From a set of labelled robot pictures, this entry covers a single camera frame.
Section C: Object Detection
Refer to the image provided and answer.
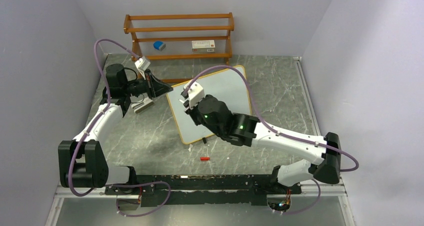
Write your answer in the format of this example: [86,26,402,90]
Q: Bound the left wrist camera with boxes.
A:
[134,56,151,73]

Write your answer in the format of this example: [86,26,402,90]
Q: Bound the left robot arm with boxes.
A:
[58,63,173,194]

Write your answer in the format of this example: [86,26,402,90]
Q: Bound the aluminium rail frame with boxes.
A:
[54,181,347,199]

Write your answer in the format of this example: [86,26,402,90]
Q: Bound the blue whiteboard eraser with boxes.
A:
[153,41,166,51]

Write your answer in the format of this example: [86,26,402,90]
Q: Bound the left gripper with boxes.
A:
[123,69,173,100]

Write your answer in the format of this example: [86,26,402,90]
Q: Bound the red marker cap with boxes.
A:
[199,157,210,162]

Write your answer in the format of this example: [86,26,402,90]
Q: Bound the wooden two-tier rack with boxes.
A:
[123,12,235,65]

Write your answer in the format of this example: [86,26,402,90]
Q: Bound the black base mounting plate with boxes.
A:
[104,174,302,207]

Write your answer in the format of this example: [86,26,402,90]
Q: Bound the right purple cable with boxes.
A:
[181,64,360,216]

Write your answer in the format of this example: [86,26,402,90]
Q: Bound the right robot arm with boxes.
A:
[181,94,341,193]

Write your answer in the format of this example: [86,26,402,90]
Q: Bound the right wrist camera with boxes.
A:
[180,81,205,101]

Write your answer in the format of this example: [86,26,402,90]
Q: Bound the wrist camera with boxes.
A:
[134,56,151,73]
[180,81,205,101]

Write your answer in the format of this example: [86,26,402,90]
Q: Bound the grey white stapler-like block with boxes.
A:
[131,97,154,114]

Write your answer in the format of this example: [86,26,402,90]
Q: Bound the white red marker box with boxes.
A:
[191,39,216,53]

